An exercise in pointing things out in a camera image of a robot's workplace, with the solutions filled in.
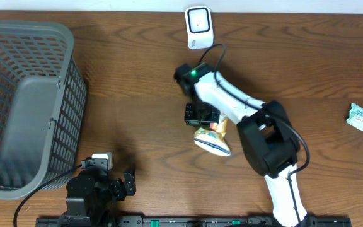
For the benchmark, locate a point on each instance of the yellow wet wipes bag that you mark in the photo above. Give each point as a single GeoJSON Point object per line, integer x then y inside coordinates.
{"type": "Point", "coordinates": [212, 139]}

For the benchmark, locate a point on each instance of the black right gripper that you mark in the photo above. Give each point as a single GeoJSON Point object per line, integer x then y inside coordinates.
{"type": "Point", "coordinates": [212, 118]}

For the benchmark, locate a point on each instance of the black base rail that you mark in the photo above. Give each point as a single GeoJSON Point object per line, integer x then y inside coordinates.
{"type": "Point", "coordinates": [268, 221]}

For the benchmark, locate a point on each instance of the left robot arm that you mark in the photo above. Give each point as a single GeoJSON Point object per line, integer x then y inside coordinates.
{"type": "Point", "coordinates": [90, 193]}

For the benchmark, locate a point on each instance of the grey plastic shopping basket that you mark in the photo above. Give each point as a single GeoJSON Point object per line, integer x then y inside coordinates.
{"type": "Point", "coordinates": [42, 101]}

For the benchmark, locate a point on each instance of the white barcode scanner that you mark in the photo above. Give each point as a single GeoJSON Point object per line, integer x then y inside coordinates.
{"type": "Point", "coordinates": [200, 32]}

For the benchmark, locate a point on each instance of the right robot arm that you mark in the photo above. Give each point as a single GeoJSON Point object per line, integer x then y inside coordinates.
{"type": "Point", "coordinates": [269, 142]}

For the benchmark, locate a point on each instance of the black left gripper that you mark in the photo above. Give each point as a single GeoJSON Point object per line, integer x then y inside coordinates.
{"type": "Point", "coordinates": [119, 191]}

